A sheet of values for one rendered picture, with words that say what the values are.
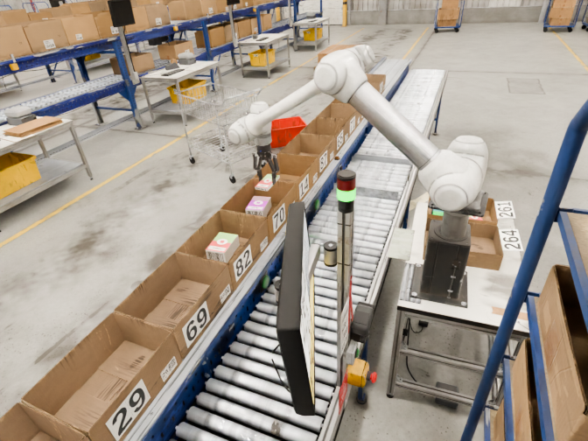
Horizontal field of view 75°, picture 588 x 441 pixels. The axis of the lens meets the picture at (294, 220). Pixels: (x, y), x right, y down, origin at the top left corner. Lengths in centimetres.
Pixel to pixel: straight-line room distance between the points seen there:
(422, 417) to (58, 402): 178
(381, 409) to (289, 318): 176
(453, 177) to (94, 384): 149
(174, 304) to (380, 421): 131
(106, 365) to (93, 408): 17
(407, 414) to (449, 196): 143
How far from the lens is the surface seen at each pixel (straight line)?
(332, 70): 145
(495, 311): 204
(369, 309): 143
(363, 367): 154
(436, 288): 198
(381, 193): 275
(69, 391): 169
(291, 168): 274
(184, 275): 195
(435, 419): 250
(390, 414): 247
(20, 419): 160
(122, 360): 172
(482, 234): 246
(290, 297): 81
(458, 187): 143
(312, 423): 157
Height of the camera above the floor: 212
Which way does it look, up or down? 33 degrees down
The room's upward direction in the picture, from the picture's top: 4 degrees counter-clockwise
